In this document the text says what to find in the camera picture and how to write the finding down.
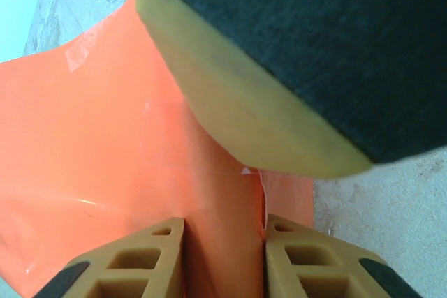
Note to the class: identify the orange wrapping paper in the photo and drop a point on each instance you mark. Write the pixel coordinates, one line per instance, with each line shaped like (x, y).
(104, 137)

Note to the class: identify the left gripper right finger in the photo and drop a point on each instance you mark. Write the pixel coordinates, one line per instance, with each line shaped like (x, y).
(276, 259)

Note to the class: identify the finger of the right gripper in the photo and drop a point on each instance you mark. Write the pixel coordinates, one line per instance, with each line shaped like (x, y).
(314, 67)

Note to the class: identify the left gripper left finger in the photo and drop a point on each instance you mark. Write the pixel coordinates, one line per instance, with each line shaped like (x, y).
(173, 259)

